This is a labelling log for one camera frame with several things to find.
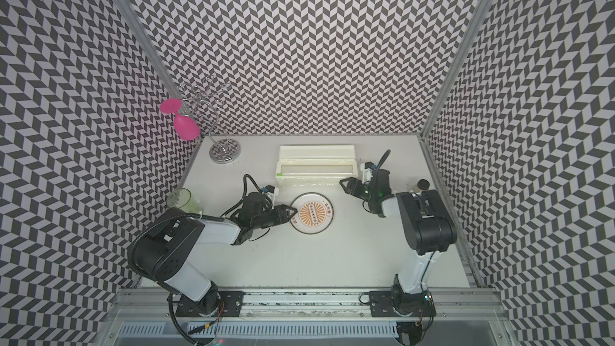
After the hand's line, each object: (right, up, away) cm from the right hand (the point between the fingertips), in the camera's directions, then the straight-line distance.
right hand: (345, 186), depth 97 cm
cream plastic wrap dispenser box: (-13, +8, +1) cm, 15 cm away
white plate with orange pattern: (-12, -10, -4) cm, 16 cm away
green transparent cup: (-65, -5, -2) cm, 66 cm away
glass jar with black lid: (+29, +2, -8) cm, 30 cm away
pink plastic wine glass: (-65, +24, -1) cm, 69 cm away
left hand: (-20, -10, -7) cm, 23 cm away
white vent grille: (-27, -39, -28) cm, 55 cm away
